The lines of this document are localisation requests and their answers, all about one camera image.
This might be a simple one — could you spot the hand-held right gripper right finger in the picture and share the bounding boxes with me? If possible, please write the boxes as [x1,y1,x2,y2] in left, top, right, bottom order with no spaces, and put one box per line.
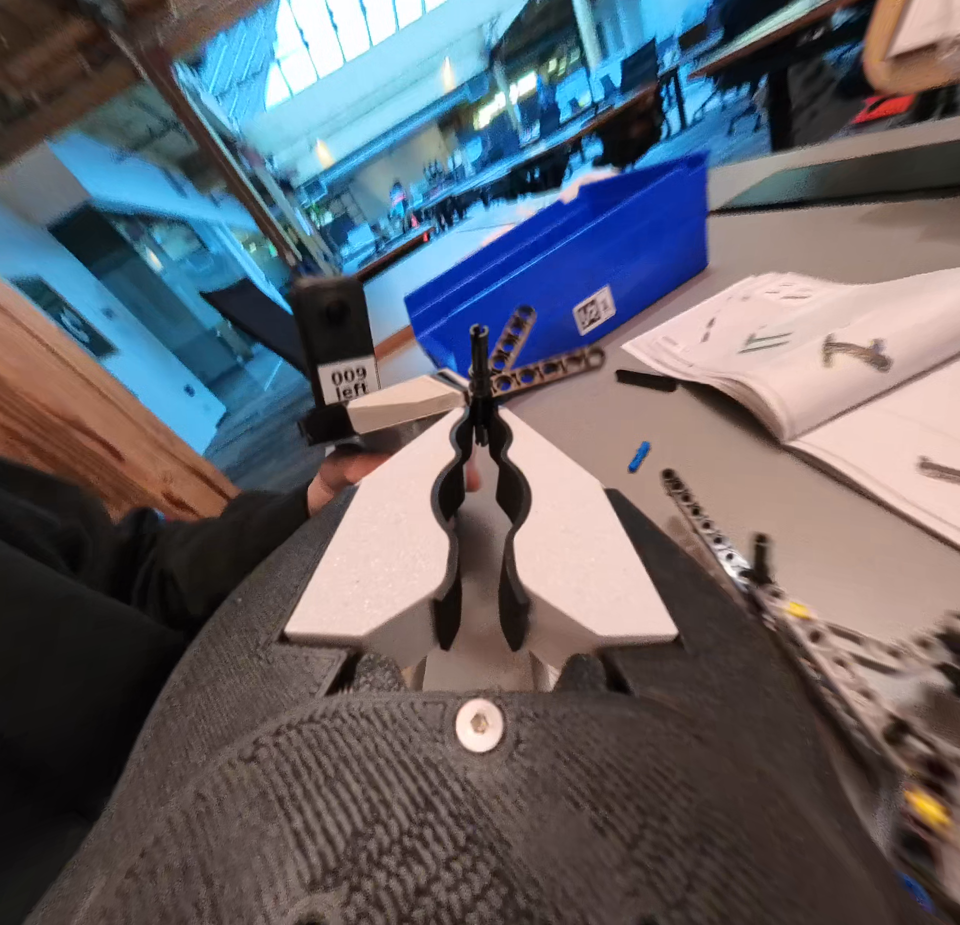
[483,406,681,653]

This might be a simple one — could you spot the person's left hand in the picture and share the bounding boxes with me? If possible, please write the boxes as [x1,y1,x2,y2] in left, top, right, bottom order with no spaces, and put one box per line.
[307,445,481,515]

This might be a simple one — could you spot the black toy axle pin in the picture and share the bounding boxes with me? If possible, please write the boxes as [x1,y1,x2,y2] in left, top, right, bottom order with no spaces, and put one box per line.
[468,323,496,446]

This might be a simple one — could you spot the person's black clothed torso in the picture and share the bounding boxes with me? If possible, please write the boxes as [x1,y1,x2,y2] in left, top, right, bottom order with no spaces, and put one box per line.
[0,456,207,925]

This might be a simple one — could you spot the person's left forearm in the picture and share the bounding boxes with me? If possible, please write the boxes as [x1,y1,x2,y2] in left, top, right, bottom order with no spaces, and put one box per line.
[97,486,312,634]

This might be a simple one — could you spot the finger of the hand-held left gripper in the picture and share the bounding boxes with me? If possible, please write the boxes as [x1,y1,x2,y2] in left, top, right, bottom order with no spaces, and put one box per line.
[346,373,468,433]

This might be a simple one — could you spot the long wooden table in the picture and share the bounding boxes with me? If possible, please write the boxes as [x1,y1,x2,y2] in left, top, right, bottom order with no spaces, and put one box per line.
[688,0,894,82]

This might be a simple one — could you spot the grey angled toy beam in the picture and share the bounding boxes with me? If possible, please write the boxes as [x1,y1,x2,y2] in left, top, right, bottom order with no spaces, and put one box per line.
[480,304,607,395]

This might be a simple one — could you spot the partly built toy model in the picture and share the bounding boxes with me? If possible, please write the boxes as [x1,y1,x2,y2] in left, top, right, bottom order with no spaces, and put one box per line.
[660,467,960,925]

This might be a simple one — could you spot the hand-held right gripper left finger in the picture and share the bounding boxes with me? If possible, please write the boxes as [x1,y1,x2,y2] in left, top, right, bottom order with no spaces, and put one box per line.
[283,406,481,652]

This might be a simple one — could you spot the blue bin with label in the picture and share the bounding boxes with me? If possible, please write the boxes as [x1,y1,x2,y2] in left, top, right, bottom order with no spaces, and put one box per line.
[403,151,711,377]

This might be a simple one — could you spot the open instruction booklet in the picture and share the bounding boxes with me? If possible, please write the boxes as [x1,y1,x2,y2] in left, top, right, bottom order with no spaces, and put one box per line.
[621,268,960,551]

